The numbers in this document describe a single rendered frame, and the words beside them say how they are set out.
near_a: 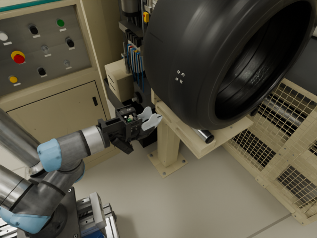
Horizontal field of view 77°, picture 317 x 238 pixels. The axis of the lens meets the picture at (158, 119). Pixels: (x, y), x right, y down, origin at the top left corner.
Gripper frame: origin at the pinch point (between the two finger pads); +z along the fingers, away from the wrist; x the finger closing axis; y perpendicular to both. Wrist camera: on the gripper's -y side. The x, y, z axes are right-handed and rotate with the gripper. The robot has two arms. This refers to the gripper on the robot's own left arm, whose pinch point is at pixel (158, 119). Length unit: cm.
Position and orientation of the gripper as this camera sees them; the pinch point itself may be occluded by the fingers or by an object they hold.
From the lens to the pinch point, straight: 66.6
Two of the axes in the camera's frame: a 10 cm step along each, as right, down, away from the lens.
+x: -5.5, -6.2, 5.6
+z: 8.3, -3.3, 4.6
